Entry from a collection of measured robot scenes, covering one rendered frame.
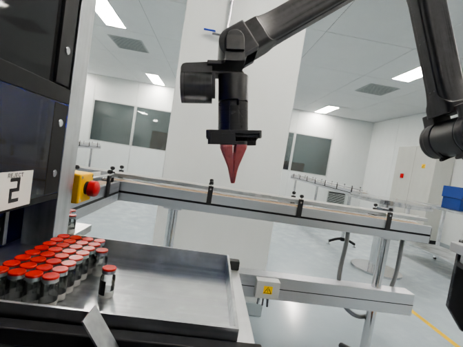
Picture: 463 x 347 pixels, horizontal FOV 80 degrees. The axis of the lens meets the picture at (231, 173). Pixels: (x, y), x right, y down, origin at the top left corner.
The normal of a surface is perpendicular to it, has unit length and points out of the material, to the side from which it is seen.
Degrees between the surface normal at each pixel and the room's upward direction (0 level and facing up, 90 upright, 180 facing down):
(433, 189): 90
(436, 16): 83
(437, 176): 90
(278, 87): 90
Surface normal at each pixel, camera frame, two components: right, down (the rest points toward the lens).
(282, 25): 0.18, -0.07
